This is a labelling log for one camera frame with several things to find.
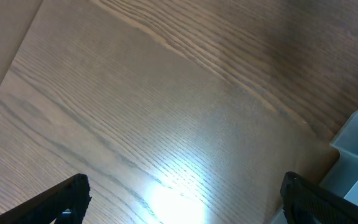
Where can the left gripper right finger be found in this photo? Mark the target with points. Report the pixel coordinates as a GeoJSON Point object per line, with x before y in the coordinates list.
{"type": "Point", "coordinates": [304, 202]}

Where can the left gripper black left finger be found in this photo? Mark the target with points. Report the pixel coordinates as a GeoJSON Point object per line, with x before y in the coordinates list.
{"type": "Point", "coordinates": [66, 202]}

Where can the clear plastic storage bin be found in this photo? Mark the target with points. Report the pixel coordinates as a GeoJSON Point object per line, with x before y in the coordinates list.
{"type": "Point", "coordinates": [342, 179]}

